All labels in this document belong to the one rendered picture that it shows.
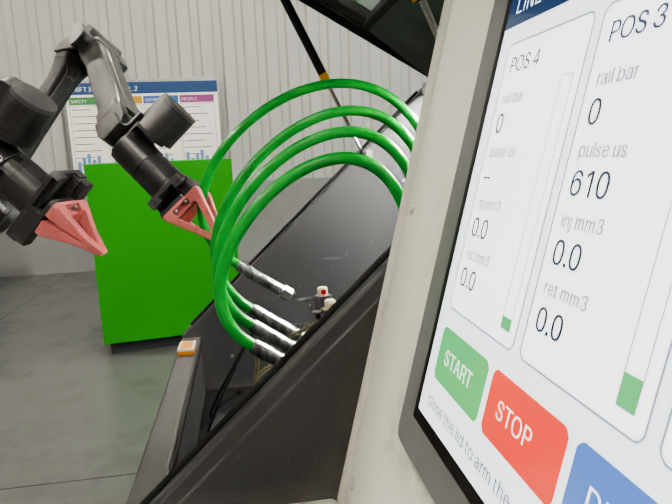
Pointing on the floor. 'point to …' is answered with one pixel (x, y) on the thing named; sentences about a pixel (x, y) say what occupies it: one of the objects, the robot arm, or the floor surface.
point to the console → (414, 264)
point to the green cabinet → (149, 259)
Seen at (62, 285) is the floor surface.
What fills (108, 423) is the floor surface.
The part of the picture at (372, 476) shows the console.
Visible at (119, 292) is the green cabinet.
